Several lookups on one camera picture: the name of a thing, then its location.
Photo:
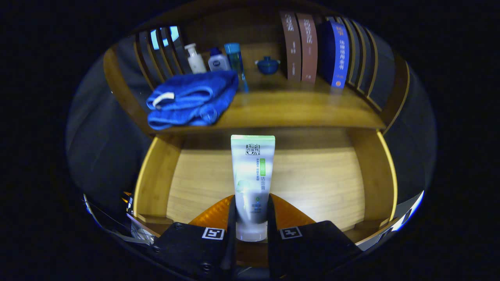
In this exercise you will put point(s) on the wooden drawer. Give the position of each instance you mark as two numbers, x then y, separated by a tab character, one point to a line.
312	183

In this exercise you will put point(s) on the tall teal bottle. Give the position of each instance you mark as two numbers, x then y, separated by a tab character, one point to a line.
234	58

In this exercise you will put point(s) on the dark brown book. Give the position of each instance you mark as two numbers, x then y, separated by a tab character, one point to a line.
292	50

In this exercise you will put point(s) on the blue lidded teacup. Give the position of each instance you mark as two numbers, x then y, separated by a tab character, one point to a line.
268	66

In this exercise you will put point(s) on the wooden cabinet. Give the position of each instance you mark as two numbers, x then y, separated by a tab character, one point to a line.
258	29

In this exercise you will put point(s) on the white facial cleanser tube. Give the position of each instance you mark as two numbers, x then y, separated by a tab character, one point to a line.
253	171

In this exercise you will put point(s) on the white blue-capped lotion bottle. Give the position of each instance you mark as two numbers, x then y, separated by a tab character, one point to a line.
218	62

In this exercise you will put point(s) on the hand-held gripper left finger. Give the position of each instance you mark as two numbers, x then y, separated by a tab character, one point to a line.
232	218

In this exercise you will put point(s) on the blue folded towel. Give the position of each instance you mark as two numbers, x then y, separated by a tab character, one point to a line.
187	97

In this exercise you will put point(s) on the blue book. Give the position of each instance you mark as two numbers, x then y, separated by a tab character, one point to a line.
339	54

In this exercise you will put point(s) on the wooden countertop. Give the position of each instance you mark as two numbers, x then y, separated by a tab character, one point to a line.
293	105

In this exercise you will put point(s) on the white slotted object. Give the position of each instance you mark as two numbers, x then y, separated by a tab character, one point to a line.
410	210

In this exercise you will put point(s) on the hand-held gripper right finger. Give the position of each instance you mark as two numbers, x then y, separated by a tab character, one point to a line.
271	218

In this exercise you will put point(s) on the reddish brown book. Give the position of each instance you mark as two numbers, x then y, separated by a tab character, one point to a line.
309	50

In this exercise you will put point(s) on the white pump bottle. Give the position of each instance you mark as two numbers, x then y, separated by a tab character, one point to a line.
196	62

